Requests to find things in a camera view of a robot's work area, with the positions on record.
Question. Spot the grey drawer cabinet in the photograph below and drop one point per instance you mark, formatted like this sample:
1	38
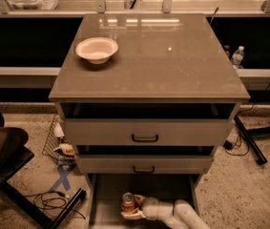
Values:
167	67

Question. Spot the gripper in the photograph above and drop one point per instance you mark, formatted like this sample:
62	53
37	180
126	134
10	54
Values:
151	207

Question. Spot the red coke can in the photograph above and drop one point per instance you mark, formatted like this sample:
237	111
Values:
128	202

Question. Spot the white paper bowl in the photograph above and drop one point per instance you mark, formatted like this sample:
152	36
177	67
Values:
97	50

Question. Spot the clear water bottle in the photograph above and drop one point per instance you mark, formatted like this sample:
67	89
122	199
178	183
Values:
237	57

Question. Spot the black table left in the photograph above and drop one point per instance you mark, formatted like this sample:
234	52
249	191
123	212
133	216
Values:
38	176

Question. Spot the grey top drawer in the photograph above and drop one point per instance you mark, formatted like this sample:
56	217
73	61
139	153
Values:
147	132

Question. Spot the grey middle drawer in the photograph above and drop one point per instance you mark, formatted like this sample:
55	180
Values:
122	164

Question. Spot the black stand leg right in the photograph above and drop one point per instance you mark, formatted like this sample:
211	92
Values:
249	134

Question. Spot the blue tape cross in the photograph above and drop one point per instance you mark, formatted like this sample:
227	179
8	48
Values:
63	178

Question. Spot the wire mesh basket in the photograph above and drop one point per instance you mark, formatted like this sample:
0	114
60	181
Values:
51	142

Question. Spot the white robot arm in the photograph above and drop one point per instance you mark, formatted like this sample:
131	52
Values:
176	215

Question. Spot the grey open bottom drawer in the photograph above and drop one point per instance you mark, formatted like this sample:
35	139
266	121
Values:
109	189

